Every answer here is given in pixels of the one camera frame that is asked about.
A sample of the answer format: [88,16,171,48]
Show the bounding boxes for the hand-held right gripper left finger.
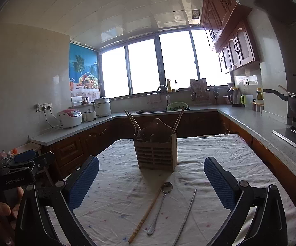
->
[15,155,100,246]

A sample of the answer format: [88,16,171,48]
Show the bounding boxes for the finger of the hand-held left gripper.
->
[8,152,55,175]
[0,150,37,168]

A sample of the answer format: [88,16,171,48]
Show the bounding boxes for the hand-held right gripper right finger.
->
[204,156,288,246]

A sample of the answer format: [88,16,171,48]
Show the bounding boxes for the steel chopstick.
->
[172,188,198,246]

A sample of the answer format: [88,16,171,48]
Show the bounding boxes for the steel spoon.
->
[147,182,173,236]

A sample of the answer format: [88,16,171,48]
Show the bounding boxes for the wooden utensil holder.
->
[133,118,178,173]

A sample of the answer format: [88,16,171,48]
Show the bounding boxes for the light wooden chopstick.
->
[128,192,162,243]

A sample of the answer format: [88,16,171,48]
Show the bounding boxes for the brown wooden chopstick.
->
[171,108,183,135]
[172,106,185,135]

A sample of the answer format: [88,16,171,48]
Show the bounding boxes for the wooden chopstick with yellow band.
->
[127,110,145,140]

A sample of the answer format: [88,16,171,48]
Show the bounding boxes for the white dotted tablecloth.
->
[47,133,296,246]

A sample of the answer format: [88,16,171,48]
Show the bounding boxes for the white pink rice cooker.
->
[57,109,83,129]

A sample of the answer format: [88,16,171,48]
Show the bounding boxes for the dark wooden chopstick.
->
[124,111,143,141]

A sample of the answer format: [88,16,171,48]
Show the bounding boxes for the steel electric cooker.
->
[94,97,112,118]

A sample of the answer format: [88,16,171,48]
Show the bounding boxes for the steel electric kettle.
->
[227,87,243,107]

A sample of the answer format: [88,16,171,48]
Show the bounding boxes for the green colander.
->
[166,102,189,111]

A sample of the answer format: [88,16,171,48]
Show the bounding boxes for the dish drying rack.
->
[189,78,219,105]

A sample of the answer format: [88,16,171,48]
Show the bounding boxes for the chrome sink faucet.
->
[157,85,169,105]

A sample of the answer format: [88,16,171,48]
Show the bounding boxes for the kitchen window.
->
[97,29,232,99]

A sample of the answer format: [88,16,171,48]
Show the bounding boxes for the brown upper kitchen cabinets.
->
[200,0,261,73]

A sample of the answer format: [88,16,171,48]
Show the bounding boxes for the wall power socket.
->
[36,102,52,112]

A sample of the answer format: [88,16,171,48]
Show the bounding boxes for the tropical fruit wall poster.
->
[69,43,100,98]

